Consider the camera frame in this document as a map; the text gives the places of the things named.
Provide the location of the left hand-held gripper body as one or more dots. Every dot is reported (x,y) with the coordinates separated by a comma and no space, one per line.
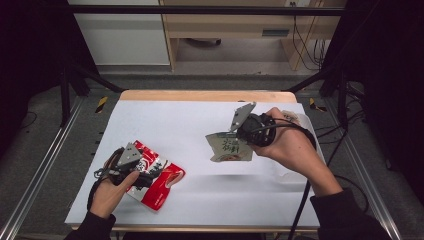
(128,156)

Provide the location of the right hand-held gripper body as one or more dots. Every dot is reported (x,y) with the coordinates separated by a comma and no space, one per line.
(258,131)

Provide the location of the red and white snack packet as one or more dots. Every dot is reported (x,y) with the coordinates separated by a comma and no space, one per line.
(163,186)

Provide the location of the green and beige snack packet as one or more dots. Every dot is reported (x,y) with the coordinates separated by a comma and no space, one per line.
(228,151)

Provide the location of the translucent plastic container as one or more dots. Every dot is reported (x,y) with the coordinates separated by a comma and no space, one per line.
(315,126)

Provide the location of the person's right hand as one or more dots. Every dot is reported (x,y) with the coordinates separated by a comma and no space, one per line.
(293,146)

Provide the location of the person's left hand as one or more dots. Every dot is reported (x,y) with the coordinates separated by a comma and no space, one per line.
(106,198)

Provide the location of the yellow and black tape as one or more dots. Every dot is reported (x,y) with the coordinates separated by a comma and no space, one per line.
(315,105)
(101,104)

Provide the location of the black metal stand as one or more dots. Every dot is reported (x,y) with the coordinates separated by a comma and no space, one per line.
(66,93)
(340,96)

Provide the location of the wooden desk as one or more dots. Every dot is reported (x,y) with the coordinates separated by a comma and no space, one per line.
(233,25)

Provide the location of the white cabinet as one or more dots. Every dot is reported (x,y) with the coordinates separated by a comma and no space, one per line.
(123,36)

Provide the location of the black horizontal metal bar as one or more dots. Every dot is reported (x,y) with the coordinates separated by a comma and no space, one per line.
(200,10)

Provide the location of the black curtain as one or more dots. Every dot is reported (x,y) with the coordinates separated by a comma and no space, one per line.
(390,66)
(30,50)

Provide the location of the aluminium rail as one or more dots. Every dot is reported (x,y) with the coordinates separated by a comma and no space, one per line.
(43,160)
(366,180)

